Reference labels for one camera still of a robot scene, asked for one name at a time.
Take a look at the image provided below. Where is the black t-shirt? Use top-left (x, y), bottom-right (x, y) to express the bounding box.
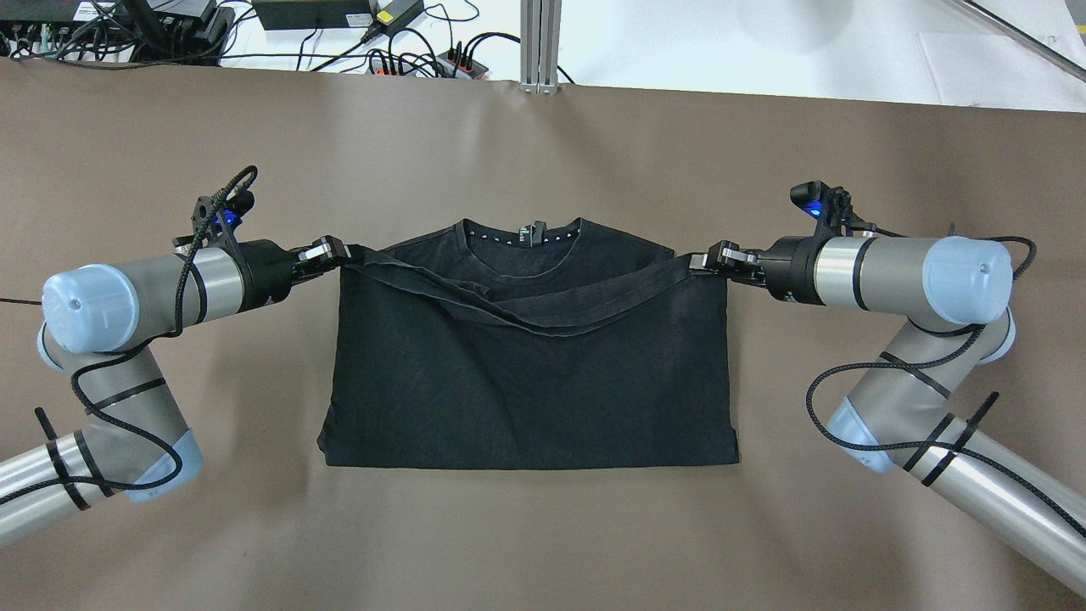
top-left (317, 219), bottom-right (740, 469)

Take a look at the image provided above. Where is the aluminium frame post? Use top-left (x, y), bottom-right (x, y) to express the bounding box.
top-left (519, 0), bottom-right (561, 94)

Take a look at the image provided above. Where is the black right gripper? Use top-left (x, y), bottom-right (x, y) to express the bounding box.
top-left (689, 236), bottom-right (822, 306)

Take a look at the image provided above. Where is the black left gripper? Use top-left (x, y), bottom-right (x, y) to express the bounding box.
top-left (239, 237), bottom-right (350, 310)

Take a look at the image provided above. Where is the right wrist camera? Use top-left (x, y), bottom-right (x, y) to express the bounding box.
top-left (790, 181), bottom-right (877, 238)

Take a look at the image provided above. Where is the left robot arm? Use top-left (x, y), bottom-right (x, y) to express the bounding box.
top-left (1, 236), bottom-right (350, 546)

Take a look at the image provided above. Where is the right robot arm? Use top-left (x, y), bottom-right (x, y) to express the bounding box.
top-left (690, 236), bottom-right (1083, 594)

